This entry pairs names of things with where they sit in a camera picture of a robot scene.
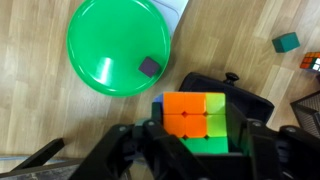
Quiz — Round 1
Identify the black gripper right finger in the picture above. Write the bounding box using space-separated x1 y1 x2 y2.
226 103 320 180

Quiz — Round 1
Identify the white digital kitchen scale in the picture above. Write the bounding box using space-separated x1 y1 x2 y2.
149 0 190 36

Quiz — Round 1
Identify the teal wooden cube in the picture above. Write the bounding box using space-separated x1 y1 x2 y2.
271 31 301 54

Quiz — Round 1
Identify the wire mesh basket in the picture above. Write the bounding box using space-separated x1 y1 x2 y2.
289 90 320 138

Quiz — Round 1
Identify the black open box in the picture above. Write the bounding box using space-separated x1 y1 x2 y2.
179 71 275 126

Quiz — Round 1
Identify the purple wooden cube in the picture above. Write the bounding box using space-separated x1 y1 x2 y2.
138 56 161 78

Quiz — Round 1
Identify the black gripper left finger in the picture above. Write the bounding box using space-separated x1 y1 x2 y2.
68 101 208 180

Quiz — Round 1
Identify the small black-edged Rubik's cube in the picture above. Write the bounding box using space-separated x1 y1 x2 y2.
299 51 320 73

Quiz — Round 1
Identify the large pastel Rubik's cube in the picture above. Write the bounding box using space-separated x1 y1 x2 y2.
153 91 229 155

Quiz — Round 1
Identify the green round plate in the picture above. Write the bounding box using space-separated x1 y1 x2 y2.
65 0 172 98

